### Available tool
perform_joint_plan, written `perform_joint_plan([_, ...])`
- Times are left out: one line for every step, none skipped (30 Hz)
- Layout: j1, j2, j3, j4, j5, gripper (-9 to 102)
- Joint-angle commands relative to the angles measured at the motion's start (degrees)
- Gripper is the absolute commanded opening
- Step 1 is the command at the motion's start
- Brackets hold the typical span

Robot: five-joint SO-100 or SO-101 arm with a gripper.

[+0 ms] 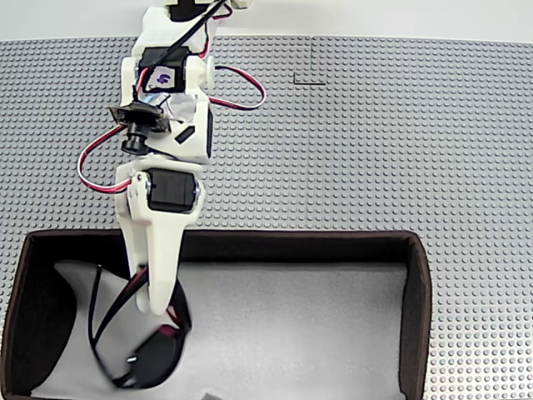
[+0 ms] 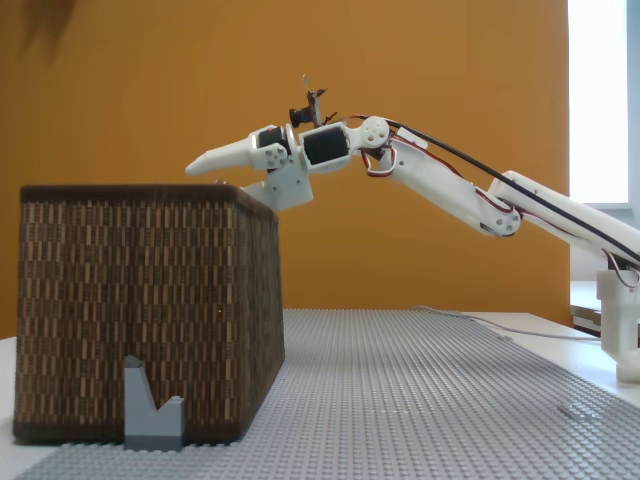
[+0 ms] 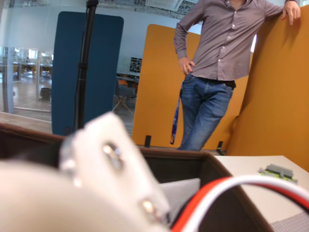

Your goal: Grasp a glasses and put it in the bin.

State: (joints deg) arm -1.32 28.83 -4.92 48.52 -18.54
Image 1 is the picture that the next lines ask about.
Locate black pink sunglasses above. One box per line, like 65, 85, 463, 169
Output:
87, 262, 193, 391

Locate dark brown fabric bin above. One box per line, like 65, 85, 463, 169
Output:
0, 230, 434, 400

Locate white foam sheet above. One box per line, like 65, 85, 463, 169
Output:
31, 259, 408, 400

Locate large gray studded baseplate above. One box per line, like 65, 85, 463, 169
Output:
0, 36, 313, 362
310, 36, 533, 400

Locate small gray studded plate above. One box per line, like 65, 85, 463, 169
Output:
293, 71, 327, 86

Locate black camera module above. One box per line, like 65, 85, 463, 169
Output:
108, 102, 171, 156

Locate red black white servo cable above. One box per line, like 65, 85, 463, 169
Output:
206, 64, 267, 112
77, 123, 141, 195

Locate black camera cable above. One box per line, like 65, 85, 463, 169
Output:
156, 0, 228, 70

